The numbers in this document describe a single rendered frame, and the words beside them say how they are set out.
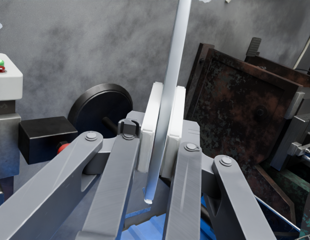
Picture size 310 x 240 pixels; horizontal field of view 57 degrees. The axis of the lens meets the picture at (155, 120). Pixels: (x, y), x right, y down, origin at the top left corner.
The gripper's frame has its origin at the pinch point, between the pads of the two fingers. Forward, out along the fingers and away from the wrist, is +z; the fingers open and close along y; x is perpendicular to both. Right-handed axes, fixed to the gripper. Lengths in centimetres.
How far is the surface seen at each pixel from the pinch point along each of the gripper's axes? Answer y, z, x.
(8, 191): -31, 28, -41
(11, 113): -29.6, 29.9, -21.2
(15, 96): -28.6, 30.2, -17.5
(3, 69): -30.4, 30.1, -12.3
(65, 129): -19.0, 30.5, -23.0
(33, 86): -57, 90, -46
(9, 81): -29.2, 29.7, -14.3
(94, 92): -36, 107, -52
